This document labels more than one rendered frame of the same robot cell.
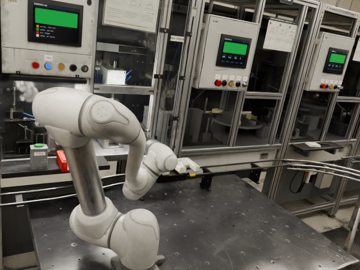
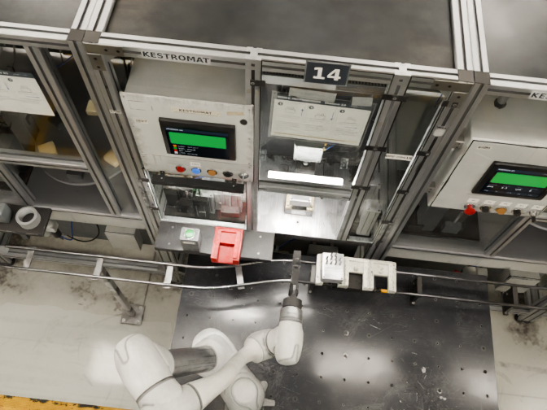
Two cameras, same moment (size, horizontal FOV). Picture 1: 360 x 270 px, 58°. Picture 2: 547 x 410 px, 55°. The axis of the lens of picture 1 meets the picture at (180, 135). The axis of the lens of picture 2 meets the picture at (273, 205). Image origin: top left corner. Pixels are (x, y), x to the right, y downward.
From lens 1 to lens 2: 1.72 m
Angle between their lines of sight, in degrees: 50
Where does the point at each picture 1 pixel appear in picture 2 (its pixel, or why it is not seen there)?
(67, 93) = (131, 374)
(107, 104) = not seen: outside the picture
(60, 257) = not seen: hidden behind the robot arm
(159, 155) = (277, 351)
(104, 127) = not seen: outside the picture
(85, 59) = (244, 167)
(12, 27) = (147, 141)
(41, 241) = (181, 323)
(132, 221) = (229, 395)
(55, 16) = (195, 138)
